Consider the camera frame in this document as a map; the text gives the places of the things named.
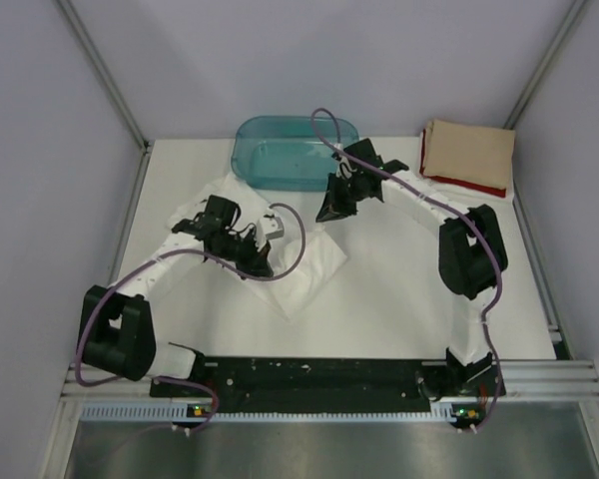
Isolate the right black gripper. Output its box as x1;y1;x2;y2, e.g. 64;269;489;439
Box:
316;174;365;225

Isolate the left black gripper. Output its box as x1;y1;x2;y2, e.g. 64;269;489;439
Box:
213;228;273;280

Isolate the white t shirt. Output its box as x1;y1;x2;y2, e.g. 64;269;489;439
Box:
167;174;347;321
421;177;514;202

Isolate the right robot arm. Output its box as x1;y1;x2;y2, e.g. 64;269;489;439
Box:
315;139;508;400

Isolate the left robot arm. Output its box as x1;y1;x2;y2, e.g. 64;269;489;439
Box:
75;195;284;396

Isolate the teal plastic basin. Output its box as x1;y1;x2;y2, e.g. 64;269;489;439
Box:
231;116;337;193

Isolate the folded white t shirt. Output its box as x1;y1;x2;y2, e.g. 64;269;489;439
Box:
421;177;514;202

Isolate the folded beige t shirt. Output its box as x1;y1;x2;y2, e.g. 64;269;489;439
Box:
424;119;516;190

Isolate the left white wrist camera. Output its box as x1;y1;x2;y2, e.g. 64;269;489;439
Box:
255;209;285;248

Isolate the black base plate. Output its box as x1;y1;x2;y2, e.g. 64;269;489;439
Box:
149;354;505;414

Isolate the grey slotted cable duct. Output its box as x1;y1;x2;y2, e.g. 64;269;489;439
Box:
81;397;485;424

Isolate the left aluminium frame post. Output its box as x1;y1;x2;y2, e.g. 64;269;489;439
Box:
53;0;150;152

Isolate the aluminium frame post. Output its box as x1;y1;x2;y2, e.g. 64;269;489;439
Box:
53;0;150;152
503;0;592;130

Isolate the right aluminium frame post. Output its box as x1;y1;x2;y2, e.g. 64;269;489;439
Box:
503;0;592;130

